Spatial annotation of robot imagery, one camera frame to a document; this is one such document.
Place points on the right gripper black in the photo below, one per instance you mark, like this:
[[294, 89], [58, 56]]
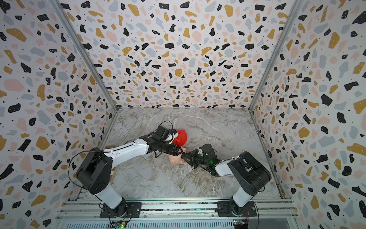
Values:
[[192, 157]]

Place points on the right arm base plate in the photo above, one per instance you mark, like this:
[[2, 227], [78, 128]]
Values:
[[230, 209]]

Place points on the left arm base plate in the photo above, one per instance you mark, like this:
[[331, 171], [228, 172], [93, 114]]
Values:
[[122, 211]]

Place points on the circuit board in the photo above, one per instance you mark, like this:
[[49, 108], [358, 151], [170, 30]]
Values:
[[241, 224], [120, 225]]

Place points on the left circuit board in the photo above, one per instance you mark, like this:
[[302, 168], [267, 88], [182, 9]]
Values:
[[120, 225]]

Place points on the wooden chessboard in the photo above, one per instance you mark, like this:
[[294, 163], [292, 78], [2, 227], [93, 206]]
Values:
[[114, 170]]

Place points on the pink piggy bank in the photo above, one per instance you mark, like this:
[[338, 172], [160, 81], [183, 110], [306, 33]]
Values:
[[178, 159]]

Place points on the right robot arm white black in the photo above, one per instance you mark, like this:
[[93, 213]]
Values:
[[251, 175]]

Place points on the right circuit board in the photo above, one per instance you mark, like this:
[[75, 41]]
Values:
[[241, 224]]

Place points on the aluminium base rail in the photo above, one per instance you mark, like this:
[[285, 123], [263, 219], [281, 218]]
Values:
[[180, 213]]

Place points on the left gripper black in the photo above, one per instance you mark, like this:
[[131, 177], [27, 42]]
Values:
[[172, 151]]

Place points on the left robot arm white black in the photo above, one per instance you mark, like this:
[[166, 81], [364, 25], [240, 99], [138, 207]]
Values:
[[95, 171]]

